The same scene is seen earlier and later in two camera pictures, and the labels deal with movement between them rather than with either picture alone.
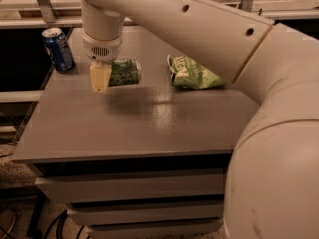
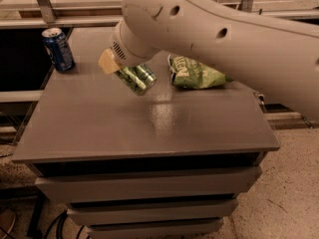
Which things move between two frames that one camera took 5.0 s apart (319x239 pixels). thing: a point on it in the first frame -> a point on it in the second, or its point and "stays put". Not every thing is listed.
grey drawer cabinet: [134, 161] stays put
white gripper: [101, 49] -> [122, 55]
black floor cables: [59, 222] stays put
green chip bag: [189, 74] stays put
